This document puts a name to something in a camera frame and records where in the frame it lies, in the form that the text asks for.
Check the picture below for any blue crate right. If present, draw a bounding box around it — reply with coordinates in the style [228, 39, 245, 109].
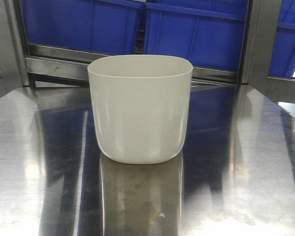
[269, 0, 295, 78]

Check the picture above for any steel shelf frame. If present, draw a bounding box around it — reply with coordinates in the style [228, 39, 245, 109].
[0, 0, 295, 103]

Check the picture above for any blue crate left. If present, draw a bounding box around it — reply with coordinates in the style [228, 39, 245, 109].
[21, 0, 145, 55]

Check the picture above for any blue crate middle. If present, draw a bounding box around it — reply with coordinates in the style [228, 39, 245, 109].
[144, 0, 248, 71]

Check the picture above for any blue crate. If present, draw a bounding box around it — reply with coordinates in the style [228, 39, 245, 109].
[144, 0, 248, 71]
[269, 0, 295, 78]
[21, 0, 145, 55]

